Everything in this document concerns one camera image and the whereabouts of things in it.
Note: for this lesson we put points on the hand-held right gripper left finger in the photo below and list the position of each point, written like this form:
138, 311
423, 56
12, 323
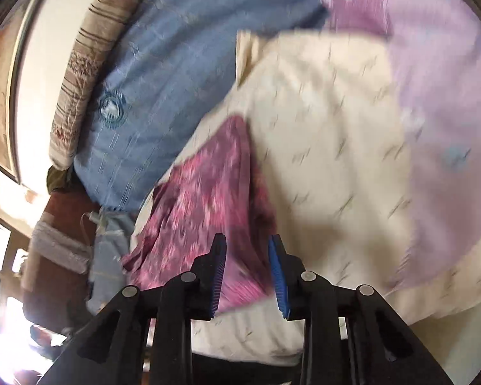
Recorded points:
218, 272

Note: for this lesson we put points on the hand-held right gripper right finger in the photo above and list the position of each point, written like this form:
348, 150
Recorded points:
278, 276

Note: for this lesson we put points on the magenta floral shirt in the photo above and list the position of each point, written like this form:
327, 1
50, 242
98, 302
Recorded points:
208, 192

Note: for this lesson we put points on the light blue cloth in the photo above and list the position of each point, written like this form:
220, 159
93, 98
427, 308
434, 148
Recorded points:
108, 256

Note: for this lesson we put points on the cream leaf-print blanket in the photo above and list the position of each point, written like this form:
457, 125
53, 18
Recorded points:
336, 160

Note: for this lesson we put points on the brown wooden headboard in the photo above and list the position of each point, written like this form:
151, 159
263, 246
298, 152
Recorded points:
60, 296

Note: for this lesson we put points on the grey towel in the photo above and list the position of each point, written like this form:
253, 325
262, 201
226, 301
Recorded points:
56, 244

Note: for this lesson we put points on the olive green cloth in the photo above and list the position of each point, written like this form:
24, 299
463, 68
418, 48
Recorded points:
60, 178

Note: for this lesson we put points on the beige striped pillow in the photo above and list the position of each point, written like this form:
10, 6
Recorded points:
88, 68

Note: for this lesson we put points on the lilac floral garment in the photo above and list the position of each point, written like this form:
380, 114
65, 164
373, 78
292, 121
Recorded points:
445, 100

